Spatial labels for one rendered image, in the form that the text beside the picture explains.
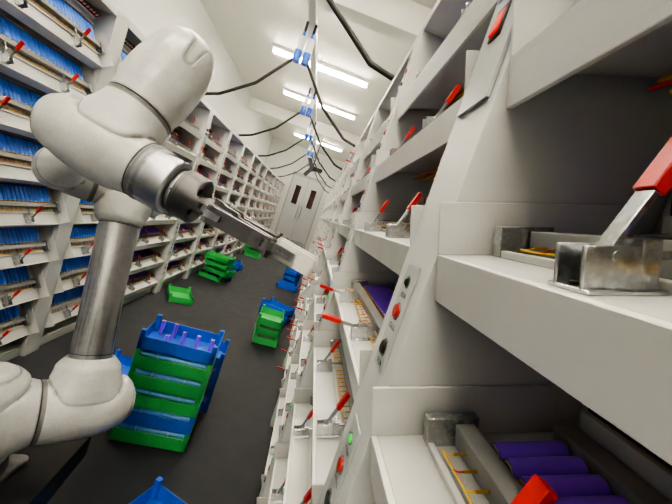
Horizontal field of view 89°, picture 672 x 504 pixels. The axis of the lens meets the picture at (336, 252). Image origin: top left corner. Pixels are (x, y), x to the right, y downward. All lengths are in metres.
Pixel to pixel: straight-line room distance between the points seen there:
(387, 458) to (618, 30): 0.35
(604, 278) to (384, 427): 0.25
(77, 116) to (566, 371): 0.59
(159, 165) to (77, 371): 0.71
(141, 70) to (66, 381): 0.80
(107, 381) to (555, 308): 1.08
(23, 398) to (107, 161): 0.70
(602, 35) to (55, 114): 0.59
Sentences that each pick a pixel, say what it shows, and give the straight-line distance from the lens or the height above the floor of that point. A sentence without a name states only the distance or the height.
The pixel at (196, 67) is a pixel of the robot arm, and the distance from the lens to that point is 0.65.
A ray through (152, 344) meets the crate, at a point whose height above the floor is 0.43.
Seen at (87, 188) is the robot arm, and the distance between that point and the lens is 1.13.
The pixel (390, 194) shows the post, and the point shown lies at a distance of 1.05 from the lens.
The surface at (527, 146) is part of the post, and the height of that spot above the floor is 1.25.
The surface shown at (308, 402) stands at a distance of 1.17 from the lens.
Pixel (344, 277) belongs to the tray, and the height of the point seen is 0.97.
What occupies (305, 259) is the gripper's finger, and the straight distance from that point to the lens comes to 0.52.
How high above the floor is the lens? 1.12
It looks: 4 degrees down
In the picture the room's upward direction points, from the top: 19 degrees clockwise
